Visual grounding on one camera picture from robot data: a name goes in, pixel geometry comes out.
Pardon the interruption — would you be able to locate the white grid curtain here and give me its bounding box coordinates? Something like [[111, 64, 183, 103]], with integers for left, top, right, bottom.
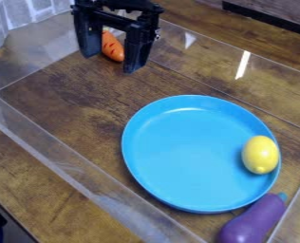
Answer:
[[0, 0, 74, 46]]

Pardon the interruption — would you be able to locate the blue round plate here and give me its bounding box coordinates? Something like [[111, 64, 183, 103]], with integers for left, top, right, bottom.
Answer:
[[121, 95, 280, 214]]

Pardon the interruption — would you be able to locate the yellow toy lemon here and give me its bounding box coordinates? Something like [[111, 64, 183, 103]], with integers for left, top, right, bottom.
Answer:
[[241, 136, 280, 175]]

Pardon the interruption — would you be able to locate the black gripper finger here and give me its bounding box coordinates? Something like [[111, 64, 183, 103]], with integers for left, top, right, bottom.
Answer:
[[123, 19, 161, 73], [74, 11, 103, 58]]

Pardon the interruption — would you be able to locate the clear acrylic enclosure wall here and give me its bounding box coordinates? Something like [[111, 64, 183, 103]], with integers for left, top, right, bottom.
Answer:
[[0, 3, 300, 243]]

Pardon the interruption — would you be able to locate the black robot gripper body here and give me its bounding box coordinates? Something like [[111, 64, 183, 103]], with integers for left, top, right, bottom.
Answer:
[[70, 0, 163, 27]]

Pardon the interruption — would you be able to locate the orange toy carrot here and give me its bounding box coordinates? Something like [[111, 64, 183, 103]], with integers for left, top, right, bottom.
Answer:
[[102, 30, 125, 62]]

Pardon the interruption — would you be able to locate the purple toy eggplant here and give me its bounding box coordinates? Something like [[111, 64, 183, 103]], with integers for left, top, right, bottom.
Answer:
[[217, 193, 288, 243]]

